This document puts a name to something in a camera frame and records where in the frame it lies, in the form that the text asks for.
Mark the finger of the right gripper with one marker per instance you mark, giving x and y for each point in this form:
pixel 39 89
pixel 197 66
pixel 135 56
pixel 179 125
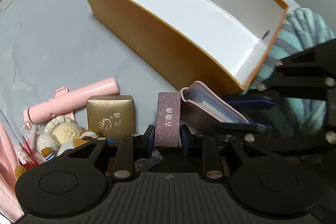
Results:
pixel 250 103
pixel 240 128

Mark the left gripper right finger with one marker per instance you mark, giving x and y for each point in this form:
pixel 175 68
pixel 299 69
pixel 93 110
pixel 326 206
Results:
pixel 185 137

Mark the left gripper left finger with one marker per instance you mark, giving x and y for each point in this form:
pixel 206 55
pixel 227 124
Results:
pixel 148 141

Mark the purple starry small box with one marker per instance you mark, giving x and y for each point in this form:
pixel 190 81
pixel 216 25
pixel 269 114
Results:
pixel 168 120

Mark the white labelled packet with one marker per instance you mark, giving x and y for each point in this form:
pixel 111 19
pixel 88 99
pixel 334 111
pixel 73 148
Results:
pixel 143 165

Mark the pink glasses case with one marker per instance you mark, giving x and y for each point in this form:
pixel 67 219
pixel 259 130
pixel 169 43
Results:
pixel 200 107

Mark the gold gift box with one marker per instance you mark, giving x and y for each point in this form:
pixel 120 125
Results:
pixel 111 116

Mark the cream crochet bunny doll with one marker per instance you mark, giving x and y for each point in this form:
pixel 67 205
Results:
pixel 65 129

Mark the pink selfie stick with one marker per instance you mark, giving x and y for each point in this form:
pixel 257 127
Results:
pixel 66 101

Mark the sailor dog plush toy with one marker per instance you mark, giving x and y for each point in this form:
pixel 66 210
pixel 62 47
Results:
pixel 49 148

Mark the red feather toy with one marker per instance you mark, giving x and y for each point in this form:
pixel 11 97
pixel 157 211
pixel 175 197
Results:
pixel 30 157

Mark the orange cardboard storage box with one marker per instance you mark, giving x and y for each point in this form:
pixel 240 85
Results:
pixel 222 43

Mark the grey bed sheet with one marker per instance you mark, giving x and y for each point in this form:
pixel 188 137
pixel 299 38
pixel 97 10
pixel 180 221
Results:
pixel 50 44

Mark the pink quilt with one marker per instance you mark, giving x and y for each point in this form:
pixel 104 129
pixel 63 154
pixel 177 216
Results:
pixel 9 160

